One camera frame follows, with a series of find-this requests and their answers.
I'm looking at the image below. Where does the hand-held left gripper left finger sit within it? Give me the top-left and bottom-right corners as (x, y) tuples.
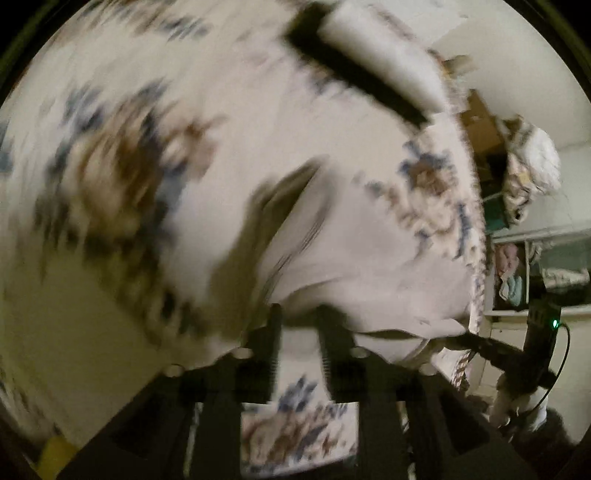
(60, 304), (283, 480)

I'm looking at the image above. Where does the light blue folded cloth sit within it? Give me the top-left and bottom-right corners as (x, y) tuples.
(498, 275), (525, 308)

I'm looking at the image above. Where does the green storage box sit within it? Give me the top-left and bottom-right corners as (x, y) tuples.
(483, 193), (511, 234)

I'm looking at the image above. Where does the person's right hand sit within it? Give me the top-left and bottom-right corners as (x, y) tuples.
(489, 373), (549, 431)

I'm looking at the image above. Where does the pale lilac small garment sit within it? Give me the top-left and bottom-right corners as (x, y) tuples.
(210, 157), (474, 367)

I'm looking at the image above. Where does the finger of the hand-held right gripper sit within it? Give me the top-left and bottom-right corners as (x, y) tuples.
(454, 331), (498, 365)

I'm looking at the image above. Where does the white open shelf cabinet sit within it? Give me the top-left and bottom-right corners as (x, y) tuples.
(490, 228), (591, 321)

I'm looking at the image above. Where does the pink folded cloth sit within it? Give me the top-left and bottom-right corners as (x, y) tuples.
(496, 244), (523, 280)

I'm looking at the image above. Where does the floral printed bed sheet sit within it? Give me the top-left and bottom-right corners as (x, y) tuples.
(0, 0), (491, 477)

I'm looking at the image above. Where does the pile of patterned bedding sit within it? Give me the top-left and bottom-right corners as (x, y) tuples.
(501, 114), (562, 224)

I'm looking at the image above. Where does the yellow object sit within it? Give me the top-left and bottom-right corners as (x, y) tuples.
(38, 436), (78, 479)

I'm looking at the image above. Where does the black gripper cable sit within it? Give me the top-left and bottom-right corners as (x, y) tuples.
(531, 322), (572, 418)

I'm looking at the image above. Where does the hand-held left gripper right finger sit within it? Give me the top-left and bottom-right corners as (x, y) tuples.
(315, 306), (539, 480)

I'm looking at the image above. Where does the brown cardboard box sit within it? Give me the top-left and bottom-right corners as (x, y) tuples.
(459, 90), (505, 155)

